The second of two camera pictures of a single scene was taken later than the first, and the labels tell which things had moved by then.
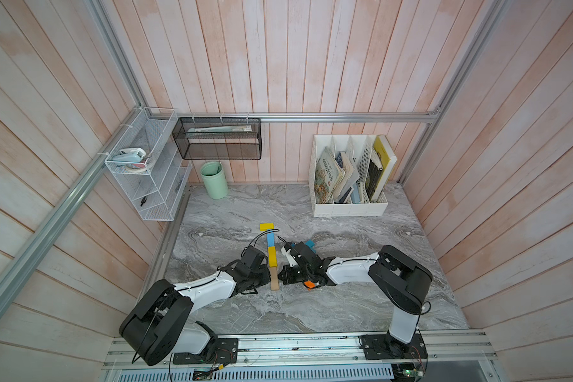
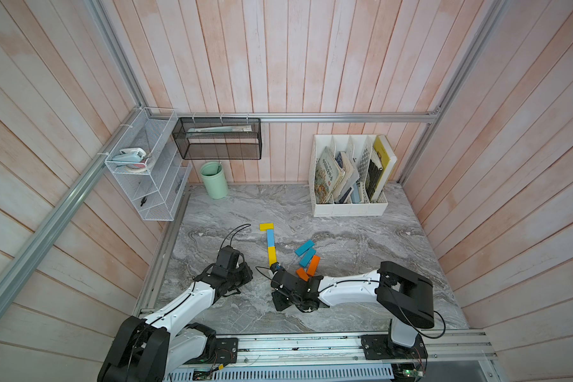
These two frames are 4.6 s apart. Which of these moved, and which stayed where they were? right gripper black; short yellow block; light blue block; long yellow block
Moved: right gripper black
Stayed: long yellow block; short yellow block; light blue block
